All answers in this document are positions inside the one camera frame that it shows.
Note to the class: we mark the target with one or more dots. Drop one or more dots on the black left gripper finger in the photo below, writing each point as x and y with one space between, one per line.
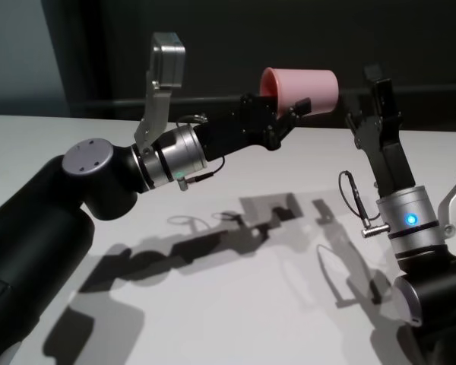
270 102
303 106

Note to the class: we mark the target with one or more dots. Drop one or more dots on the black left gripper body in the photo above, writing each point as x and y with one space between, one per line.
235 129

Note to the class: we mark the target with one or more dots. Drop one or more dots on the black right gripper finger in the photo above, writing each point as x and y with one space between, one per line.
385 99
355 127

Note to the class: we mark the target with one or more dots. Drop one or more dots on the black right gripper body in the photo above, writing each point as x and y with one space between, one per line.
391 163

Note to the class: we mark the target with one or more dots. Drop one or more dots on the pink plastic cup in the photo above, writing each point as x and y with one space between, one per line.
308 89

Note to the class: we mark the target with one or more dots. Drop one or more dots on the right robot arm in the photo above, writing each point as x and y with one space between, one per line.
406 224

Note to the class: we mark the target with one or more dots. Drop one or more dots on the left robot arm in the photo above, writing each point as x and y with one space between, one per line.
42 247

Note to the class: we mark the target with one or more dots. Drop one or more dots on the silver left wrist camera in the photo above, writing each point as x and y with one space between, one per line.
167 61

